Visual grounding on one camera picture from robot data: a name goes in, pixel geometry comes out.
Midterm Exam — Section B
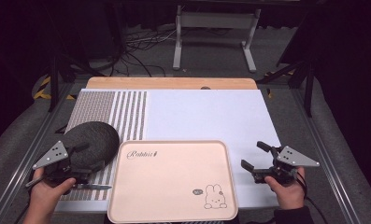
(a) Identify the aluminium frame rail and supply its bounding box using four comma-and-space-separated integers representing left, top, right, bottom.
0, 81, 78, 224
290, 88, 363, 224

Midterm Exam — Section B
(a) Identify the person's left hand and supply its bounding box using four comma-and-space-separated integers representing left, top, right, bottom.
27, 167, 77, 217

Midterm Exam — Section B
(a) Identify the white mat with striped part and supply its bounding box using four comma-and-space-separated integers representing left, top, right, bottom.
54, 88, 282, 213

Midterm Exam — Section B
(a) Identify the dark grey woven hat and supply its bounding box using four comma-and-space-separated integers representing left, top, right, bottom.
63, 120, 121, 173

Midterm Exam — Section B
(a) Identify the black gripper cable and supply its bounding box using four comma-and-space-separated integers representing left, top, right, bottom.
14, 202, 32, 224
295, 172, 330, 224

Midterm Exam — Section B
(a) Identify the black pen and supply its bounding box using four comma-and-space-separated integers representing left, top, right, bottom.
73, 183, 113, 191

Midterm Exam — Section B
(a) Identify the white metal stand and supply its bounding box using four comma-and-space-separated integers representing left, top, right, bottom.
172, 4, 263, 75

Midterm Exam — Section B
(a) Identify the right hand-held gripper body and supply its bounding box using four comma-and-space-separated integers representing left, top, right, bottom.
252, 145, 321, 187

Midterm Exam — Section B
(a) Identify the person's right hand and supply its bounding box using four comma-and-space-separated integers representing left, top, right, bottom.
264, 166, 307, 211

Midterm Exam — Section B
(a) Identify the pink tray with rabbit print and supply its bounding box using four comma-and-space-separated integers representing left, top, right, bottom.
107, 139, 239, 224

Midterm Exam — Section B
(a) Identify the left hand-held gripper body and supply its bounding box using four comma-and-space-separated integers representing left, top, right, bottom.
25, 140, 93, 189

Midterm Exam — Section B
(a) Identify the bundle of black floor cables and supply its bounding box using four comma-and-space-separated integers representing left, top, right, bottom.
109, 26, 178, 78

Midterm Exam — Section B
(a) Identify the black tripod stand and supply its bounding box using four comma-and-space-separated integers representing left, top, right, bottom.
256, 52, 316, 119
47, 54, 107, 114

